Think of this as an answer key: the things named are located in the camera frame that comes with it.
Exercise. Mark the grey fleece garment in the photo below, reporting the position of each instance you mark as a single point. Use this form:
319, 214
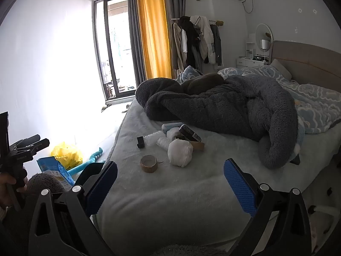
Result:
45, 182

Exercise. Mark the large clear bubble wrap piece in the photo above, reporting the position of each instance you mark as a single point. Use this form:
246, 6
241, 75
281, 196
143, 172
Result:
153, 138

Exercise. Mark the yellow curtain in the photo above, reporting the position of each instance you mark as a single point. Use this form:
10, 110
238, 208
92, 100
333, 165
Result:
153, 32

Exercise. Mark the beige pillow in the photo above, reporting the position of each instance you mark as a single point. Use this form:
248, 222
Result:
279, 68

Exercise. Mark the grey fleece blanket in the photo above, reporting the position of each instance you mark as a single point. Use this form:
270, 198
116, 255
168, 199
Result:
213, 106

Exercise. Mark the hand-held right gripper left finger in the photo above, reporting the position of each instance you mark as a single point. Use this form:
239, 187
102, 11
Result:
106, 181

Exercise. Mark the small black box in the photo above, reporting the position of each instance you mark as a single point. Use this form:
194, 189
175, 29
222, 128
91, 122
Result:
140, 141

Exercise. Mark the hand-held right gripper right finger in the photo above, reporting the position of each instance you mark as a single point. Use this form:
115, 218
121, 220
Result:
239, 189

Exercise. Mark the blue snack packet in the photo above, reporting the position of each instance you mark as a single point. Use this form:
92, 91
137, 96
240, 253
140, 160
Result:
53, 169

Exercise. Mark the bed with grey sheet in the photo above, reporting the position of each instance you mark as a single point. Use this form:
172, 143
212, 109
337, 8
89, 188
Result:
159, 205

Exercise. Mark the blue cloud-print duvet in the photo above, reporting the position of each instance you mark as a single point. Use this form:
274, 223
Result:
314, 98

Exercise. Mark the yellow plastic bag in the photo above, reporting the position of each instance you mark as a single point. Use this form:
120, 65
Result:
66, 154

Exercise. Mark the person's left hand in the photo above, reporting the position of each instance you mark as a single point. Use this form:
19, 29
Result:
6, 189

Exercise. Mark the brown tape roll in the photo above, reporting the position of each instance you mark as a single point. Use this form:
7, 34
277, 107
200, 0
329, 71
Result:
149, 169

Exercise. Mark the blue plastic massage stick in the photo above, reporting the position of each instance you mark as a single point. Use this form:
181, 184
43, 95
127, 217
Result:
80, 168

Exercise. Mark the grey curtain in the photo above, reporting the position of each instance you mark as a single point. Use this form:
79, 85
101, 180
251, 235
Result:
133, 32
175, 0

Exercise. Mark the beige headboard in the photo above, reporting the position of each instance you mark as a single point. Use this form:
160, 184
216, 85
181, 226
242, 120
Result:
306, 58

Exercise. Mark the dark printed box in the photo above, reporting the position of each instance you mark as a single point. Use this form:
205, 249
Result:
187, 132

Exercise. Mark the white jacket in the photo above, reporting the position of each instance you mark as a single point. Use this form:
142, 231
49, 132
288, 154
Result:
206, 40

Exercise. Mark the grey hanging garment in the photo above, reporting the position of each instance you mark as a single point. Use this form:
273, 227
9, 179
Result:
218, 45

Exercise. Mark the clothes rack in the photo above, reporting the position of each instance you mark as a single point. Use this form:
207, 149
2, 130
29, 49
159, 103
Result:
175, 19

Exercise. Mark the white desk organizer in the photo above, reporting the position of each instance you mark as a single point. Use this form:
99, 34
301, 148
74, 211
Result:
250, 45

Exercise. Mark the small clear bubble wrap piece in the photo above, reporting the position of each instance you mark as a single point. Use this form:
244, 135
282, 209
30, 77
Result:
163, 143

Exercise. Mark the small white cloth bundle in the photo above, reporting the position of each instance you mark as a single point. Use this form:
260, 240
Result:
173, 134

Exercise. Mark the round white mirror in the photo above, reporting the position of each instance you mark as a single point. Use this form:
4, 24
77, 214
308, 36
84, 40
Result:
259, 34

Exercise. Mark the black-framed glass sliding door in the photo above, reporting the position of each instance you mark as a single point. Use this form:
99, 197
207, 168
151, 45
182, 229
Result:
105, 45

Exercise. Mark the small yellow floor object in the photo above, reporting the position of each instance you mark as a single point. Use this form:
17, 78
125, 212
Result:
104, 109

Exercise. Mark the black garment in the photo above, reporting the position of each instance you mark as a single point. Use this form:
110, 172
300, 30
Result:
190, 42

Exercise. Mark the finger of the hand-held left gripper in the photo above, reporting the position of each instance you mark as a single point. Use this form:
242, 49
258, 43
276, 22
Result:
37, 146
29, 139

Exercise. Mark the grey slipper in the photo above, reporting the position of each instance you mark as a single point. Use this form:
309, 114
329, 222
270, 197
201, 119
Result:
126, 108

